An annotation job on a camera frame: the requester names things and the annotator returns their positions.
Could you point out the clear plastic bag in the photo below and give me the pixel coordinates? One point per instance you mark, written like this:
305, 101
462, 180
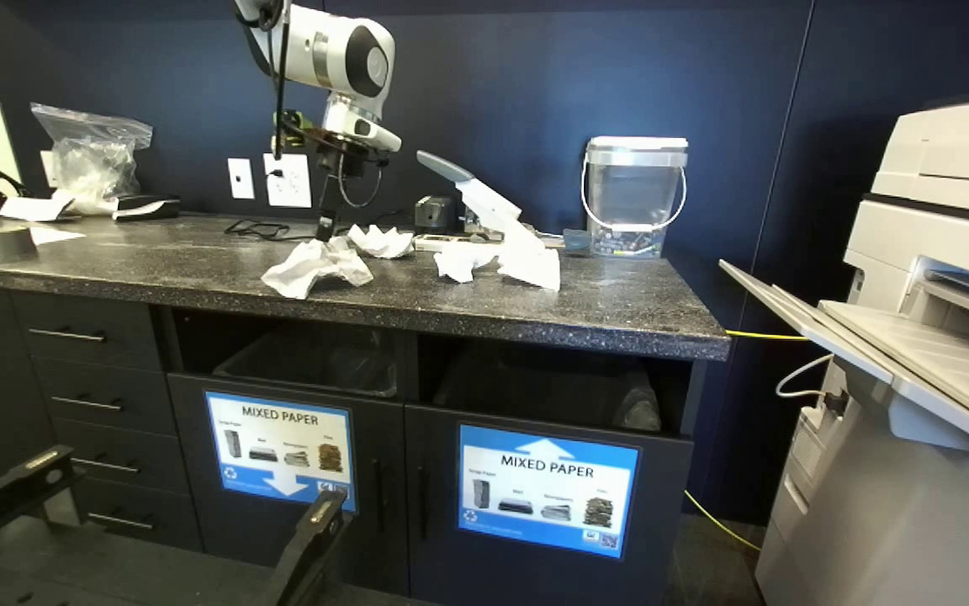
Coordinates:
91, 162

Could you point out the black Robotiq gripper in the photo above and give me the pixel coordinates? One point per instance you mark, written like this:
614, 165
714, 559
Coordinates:
351, 157

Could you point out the small grey box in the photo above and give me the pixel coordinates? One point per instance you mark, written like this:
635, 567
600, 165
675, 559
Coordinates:
575, 242

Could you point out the dark cabinet door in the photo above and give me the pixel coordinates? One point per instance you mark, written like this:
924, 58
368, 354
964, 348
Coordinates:
377, 551

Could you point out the white office printer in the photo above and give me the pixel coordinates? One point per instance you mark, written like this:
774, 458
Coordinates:
911, 528

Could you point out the white crumpled label paper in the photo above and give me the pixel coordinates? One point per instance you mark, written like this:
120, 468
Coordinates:
36, 208

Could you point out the narrow white wall plate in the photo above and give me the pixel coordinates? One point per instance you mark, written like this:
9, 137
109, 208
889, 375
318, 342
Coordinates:
240, 177

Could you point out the orange wrist camera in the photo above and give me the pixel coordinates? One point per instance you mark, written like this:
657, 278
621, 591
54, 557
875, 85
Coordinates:
307, 133

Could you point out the flat white paper sheet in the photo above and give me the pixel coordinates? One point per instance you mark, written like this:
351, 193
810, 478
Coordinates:
59, 235

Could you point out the crumpled white paper right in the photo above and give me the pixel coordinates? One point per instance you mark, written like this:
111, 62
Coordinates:
484, 205

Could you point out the cup-shaped white paper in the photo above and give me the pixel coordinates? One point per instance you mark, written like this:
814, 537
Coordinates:
380, 242

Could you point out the right blue-label recycling bin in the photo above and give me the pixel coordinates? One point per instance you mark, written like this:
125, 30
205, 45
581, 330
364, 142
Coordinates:
665, 528

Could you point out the mixed paper sign down arrow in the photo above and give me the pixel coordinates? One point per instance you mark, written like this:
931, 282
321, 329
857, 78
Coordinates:
281, 448

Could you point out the small scribbled paper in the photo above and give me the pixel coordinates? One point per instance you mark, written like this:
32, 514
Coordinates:
462, 264

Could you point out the clear plastic bucket with lid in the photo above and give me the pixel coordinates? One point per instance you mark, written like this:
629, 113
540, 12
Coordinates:
635, 188

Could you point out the grey printer bypass tray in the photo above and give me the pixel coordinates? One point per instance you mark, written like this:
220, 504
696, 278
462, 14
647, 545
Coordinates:
867, 348

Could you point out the black metal stand leg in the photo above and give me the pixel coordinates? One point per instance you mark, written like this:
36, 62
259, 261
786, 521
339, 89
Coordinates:
13, 490
305, 557

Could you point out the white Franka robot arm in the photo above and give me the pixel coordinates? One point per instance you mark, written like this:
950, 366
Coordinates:
328, 52

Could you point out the mixed paper sign up arrow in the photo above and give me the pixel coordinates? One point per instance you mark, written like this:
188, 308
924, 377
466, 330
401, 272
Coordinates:
546, 492

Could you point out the wide white wall outlet plate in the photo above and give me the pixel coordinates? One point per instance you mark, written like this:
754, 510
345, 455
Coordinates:
288, 191

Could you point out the black tape dispenser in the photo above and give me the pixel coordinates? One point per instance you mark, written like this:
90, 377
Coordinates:
434, 214

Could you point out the dark cabinet drawer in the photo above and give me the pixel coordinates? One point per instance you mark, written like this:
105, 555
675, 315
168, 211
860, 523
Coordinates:
84, 315
134, 504
103, 383
120, 441

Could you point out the large white paper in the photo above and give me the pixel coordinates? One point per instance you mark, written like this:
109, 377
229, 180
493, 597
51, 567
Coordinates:
309, 272

